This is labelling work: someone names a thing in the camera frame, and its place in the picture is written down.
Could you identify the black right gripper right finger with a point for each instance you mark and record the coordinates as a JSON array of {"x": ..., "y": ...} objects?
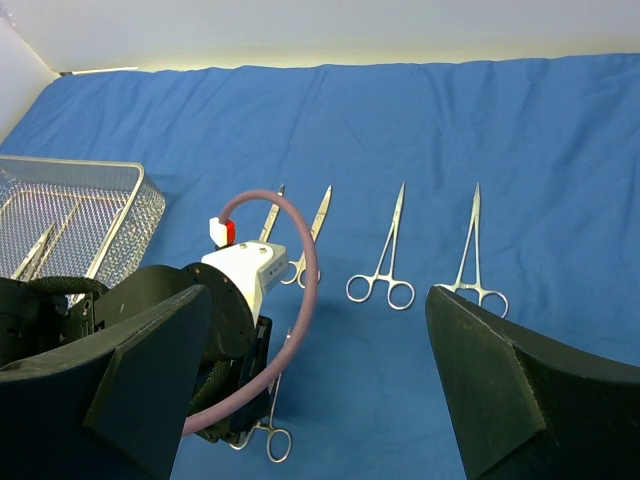
[{"x": 525, "y": 406}]

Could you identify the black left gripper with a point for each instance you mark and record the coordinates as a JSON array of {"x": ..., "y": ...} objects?
[{"x": 45, "y": 313}]

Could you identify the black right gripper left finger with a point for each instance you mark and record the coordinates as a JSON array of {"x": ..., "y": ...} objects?
[{"x": 111, "y": 405}]

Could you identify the steel wire mesh basket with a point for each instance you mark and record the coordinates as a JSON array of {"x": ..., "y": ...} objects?
[{"x": 105, "y": 214}]

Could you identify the steel forceps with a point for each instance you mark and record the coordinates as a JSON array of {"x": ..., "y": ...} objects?
[{"x": 400, "y": 294}]

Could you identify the blue surgical wrap cloth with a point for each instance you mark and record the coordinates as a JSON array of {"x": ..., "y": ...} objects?
[{"x": 523, "y": 173}]

